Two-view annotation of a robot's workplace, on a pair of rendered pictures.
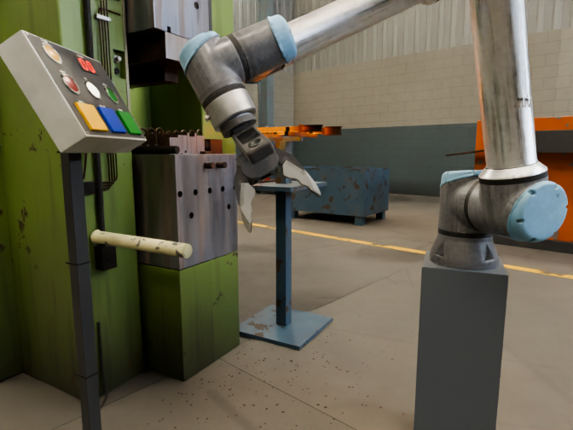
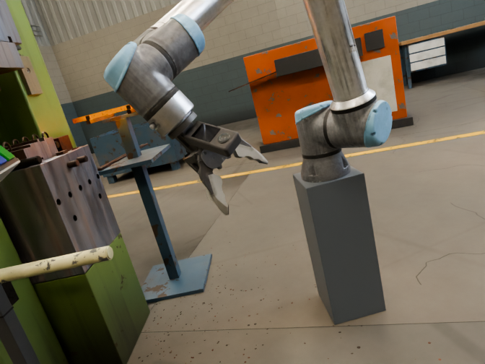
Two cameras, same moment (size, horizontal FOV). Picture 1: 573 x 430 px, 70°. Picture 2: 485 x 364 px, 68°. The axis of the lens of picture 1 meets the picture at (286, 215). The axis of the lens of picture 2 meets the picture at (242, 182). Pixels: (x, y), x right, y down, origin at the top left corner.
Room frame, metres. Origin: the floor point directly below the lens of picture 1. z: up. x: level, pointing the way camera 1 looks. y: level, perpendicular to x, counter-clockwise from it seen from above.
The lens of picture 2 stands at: (0.08, 0.30, 1.03)
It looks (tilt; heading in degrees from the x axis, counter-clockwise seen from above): 16 degrees down; 337
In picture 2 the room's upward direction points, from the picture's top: 15 degrees counter-clockwise
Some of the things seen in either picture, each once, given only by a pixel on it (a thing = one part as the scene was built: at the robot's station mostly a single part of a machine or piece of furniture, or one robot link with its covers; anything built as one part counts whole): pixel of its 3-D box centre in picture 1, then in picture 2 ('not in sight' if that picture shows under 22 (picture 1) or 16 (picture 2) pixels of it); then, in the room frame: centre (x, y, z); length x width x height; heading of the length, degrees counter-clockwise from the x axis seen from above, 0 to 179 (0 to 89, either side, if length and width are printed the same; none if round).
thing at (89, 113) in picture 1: (90, 118); not in sight; (1.05, 0.49, 1.01); 0.07 x 0.05 x 0.07; 175
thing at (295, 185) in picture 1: (283, 185); (136, 158); (2.09, 0.01, 0.76); 0.40 x 0.30 x 0.02; 151
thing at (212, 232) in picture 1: (162, 203); (27, 217); (1.85, 0.56, 0.69); 0.56 x 0.38 x 0.45; 60
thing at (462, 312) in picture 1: (456, 355); (338, 241); (1.19, -0.53, 0.30); 0.22 x 0.22 x 0.60; 68
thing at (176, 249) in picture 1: (139, 243); (46, 266); (1.35, 0.49, 0.62); 0.44 x 0.05 x 0.05; 60
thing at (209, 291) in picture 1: (166, 300); (66, 306); (1.85, 0.56, 0.23); 0.56 x 0.38 x 0.47; 60
